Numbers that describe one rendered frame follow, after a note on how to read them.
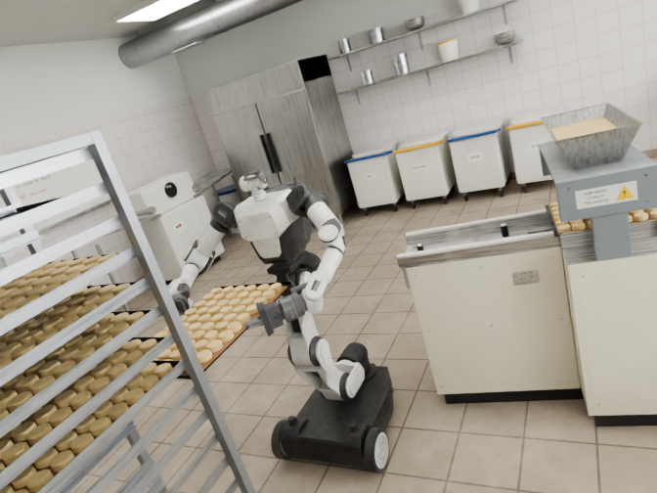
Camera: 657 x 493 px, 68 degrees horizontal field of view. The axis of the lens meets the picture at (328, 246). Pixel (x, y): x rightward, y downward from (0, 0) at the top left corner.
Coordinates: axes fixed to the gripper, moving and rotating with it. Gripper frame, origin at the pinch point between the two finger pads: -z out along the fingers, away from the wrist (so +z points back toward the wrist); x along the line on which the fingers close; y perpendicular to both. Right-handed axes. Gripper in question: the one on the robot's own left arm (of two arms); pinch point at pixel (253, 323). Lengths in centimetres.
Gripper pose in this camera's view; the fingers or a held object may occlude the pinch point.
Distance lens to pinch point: 174.9
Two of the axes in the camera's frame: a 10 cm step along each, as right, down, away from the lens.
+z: 9.1, -3.6, 2.3
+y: 3.2, 2.1, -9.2
